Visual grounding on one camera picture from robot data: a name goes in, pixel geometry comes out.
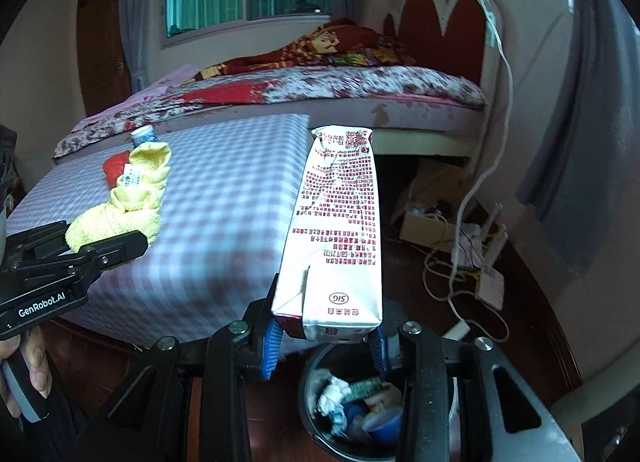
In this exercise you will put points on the red printed blanket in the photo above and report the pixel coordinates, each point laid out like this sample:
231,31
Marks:
310,46

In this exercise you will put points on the red heart-shaped headboard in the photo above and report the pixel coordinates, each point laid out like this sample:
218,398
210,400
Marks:
460,36

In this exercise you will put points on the black trash bin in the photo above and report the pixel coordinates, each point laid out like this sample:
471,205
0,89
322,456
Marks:
325,443

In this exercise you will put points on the large grey curtain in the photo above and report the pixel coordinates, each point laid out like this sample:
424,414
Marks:
575,141

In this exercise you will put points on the red white milk carton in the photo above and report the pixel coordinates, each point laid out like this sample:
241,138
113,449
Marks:
335,242

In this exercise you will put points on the small blue white cup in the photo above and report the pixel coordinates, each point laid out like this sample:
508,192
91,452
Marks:
144,135

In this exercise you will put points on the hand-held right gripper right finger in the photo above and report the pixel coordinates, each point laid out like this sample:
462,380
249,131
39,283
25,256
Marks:
382,354

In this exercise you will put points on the red plastic bag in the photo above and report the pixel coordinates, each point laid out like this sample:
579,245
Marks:
114,166

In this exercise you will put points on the floral bedsheet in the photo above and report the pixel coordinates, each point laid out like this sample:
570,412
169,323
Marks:
350,84

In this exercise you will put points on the green box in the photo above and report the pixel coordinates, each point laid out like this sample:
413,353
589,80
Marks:
367,384

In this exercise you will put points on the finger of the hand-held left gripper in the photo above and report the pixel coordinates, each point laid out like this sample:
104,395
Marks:
125,244
40,239

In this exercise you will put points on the large blue paper cup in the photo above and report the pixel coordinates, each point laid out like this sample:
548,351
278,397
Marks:
385,427

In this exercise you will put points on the brown wooden door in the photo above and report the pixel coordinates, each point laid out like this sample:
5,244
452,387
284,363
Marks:
100,41

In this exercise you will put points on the yellow cloth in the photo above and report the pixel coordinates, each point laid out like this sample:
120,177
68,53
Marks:
135,187

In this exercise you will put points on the cardboard box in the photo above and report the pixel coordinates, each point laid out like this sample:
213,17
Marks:
425,232

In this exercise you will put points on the white power plug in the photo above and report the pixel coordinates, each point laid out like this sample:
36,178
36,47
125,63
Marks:
457,329

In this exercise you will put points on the pink cloth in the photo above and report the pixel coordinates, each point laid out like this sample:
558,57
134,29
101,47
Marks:
160,86

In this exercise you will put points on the pink checkered tablecloth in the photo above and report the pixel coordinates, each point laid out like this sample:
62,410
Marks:
215,222

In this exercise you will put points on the person's left hand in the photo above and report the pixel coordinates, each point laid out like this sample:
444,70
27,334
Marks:
36,367

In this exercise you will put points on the white router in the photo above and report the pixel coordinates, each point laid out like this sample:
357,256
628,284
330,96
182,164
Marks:
490,287

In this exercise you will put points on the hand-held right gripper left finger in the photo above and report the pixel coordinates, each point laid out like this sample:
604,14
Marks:
272,347

